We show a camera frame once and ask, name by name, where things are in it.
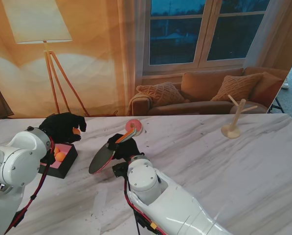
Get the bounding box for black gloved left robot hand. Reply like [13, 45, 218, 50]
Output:
[39, 112, 87, 144]

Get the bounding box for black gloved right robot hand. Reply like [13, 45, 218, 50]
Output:
[107, 133, 143, 163]

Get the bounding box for black red ping pong bat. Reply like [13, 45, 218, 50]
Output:
[89, 126, 138, 175]

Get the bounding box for black box pink inside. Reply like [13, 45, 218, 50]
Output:
[39, 143, 78, 179]

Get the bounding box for pink frosted toy donut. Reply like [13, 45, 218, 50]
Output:
[125, 119, 143, 137]

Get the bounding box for printed living room backdrop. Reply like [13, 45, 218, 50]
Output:
[0, 0, 292, 118]

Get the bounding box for wooden mug tree stand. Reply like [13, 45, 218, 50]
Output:
[221, 94, 258, 140]

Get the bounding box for black tripod stand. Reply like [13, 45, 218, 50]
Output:
[268, 96, 285, 115]

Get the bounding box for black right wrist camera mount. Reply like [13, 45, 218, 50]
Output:
[112, 161, 129, 179]

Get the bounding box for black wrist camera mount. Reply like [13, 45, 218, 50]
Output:
[40, 150, 56, 167]
[112, 161, 129, 179]

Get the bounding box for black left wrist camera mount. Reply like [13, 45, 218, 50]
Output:
[40, 150, 56, 167]

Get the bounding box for red black right arm cable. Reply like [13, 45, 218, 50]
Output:
[123, 176, 168, 235]

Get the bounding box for red left arm cable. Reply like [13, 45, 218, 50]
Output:
[3, 137, 56, 235]

